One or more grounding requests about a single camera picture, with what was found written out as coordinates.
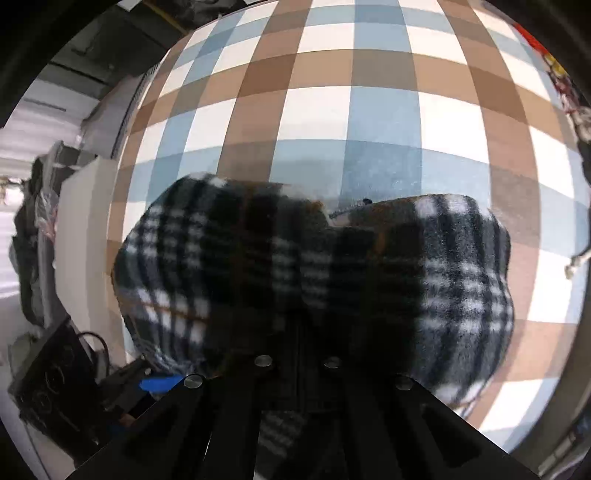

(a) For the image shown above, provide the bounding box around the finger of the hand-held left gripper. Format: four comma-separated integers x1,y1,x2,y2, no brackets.
99,357,185,416

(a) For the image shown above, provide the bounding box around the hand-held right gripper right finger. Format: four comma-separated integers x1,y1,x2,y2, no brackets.
300,318,539,480

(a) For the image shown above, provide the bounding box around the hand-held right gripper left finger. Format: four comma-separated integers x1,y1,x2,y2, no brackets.
65,318,301,480

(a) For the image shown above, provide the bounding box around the black white plaid jacket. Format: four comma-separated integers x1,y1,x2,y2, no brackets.
111,172,515,462

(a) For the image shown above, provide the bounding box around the pile of grey clothes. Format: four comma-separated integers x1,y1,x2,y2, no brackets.
9,143,63,324

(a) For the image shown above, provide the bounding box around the white mattress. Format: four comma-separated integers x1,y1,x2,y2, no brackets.
55,154,139,370

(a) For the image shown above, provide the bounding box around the grey upholstered headboard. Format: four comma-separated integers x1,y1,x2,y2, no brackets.
540,318,591,467

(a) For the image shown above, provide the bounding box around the checkered bed sheet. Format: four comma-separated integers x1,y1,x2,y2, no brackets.
104,0,587,455

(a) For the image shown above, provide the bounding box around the pile of loose shoes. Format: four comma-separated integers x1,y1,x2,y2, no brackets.
551,69,591,121

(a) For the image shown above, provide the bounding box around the black cable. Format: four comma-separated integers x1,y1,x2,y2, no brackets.
78,330,112,379

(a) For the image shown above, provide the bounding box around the grey hoodie with white drawstring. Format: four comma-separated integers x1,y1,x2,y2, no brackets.
564,240,591,280

